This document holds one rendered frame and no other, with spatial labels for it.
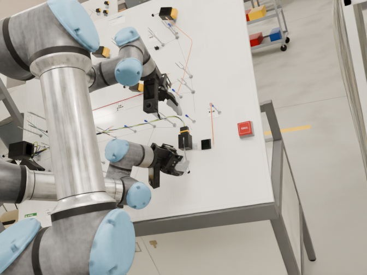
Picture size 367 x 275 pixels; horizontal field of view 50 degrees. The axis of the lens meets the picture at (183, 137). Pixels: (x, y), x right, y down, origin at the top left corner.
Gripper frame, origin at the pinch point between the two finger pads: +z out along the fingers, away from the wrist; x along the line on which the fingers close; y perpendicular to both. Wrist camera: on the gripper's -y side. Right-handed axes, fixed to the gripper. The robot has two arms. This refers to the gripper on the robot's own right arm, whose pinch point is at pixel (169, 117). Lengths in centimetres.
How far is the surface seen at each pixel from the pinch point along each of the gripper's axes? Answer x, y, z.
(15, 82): 694, 602, 334
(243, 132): -22.1, 3.4, 17.6
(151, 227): 19.2, -23.2, 35.6
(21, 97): 434, 347, 211
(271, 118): -26, 38, 47
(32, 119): 85, 28, 10
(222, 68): -14.7, 32.0, 8.0
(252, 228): -19, -21, 45
